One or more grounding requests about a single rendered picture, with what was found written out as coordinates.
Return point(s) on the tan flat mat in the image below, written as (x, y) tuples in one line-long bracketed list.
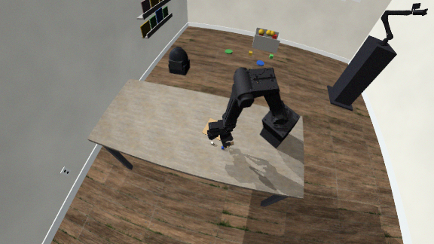
[(207, 128)]

